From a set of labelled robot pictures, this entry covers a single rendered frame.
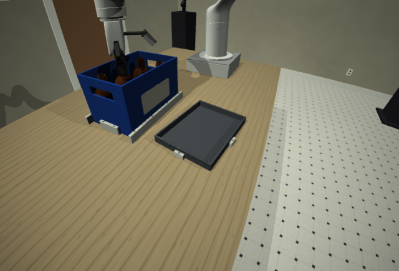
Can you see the brown glass bottle with green label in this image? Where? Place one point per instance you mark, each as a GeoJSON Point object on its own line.
{"type": "Point", "coordinates": [142, 71]}

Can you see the blue bottle crate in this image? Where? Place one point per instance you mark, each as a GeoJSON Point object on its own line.
{"type": "Point", "coordinates": [135, 101]}

